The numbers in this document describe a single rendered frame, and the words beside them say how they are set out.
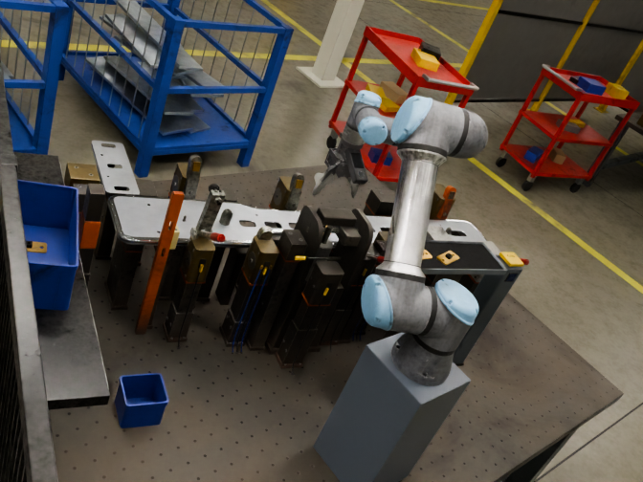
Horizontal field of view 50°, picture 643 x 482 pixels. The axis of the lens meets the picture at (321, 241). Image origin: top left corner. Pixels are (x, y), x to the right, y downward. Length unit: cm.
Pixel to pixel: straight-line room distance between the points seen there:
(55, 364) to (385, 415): 76
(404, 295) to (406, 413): 31
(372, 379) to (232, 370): 51
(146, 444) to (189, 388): 23
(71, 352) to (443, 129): 94
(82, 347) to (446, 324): 79
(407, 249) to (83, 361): 73
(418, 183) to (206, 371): 86
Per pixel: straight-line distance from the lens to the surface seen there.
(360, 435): 182
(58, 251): 180
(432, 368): 167
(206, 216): 186
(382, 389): 172
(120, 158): 227
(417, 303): 155
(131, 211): 204
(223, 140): 438
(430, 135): 158
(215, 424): 193
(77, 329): 161
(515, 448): 235
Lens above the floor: 215
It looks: 32 degrees down
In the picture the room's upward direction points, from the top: 23 degrees clockwise
